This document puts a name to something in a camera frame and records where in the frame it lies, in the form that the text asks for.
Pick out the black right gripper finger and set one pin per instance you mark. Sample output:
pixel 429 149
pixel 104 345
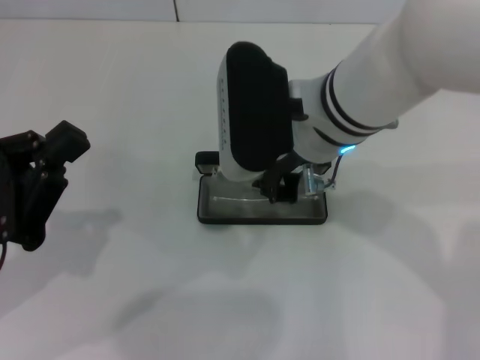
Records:
pixel 289 187
pixel 268 189

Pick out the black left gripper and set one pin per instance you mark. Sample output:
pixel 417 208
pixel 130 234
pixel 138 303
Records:
pixel 17 195

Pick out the black glasses case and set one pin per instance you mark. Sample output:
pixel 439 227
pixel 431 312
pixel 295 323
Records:
pixel 262 217

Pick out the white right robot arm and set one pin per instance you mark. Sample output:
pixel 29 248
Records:
pixel 375 82

